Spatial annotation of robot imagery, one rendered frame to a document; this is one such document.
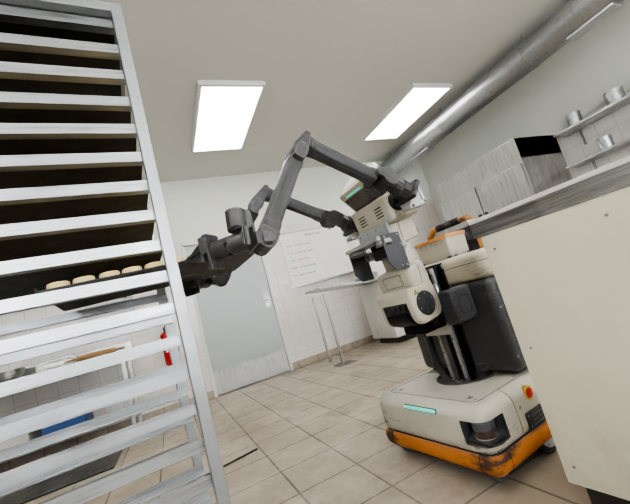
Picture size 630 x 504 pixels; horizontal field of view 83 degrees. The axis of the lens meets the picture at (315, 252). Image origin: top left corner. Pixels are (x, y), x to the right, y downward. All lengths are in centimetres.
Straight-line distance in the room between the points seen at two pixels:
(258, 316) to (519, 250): 432
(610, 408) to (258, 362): 439
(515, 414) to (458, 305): 43
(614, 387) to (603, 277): 28
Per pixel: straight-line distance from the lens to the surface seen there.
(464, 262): 167
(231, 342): 508
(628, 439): 125
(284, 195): 112
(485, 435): 149
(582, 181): 110
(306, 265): 544
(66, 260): 107
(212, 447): 105
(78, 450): 106
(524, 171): 492
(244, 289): 516
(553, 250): 114
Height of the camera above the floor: 77
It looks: 8 degrees up
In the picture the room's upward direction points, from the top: 16 degrees counter-clockwise
